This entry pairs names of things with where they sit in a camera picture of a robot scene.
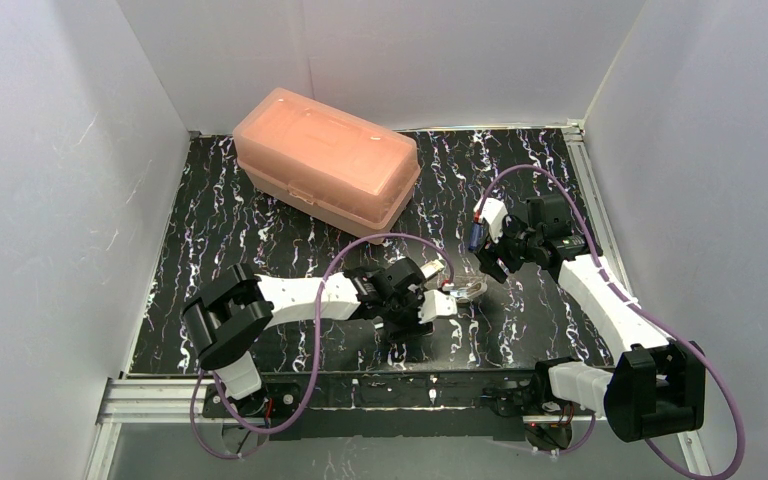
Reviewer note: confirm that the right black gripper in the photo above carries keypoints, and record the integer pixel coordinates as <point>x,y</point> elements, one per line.
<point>496,258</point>

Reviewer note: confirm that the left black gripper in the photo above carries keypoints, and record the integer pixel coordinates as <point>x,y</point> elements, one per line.
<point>417,299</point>

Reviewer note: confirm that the white mini stapler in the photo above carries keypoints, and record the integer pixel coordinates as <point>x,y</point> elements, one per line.
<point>468,293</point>

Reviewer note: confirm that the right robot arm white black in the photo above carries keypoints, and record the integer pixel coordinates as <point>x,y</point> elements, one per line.
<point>656,386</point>

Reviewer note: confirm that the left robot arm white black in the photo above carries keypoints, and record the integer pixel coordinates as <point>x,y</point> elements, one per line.
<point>225,317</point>

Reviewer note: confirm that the blue red pen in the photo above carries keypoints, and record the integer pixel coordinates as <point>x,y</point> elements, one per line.
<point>476,237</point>

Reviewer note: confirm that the pink translucent plastic box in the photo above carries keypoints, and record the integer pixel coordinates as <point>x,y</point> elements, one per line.
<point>350,173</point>

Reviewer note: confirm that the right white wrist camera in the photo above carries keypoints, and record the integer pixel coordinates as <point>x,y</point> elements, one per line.
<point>492,214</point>

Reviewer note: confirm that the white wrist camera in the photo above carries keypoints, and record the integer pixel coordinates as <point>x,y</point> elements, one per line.
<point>436,304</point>
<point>492,214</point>

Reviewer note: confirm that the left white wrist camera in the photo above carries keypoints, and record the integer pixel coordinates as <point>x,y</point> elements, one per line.
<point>436,304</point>

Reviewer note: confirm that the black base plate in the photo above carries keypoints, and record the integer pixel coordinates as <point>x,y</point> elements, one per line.
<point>498,404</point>

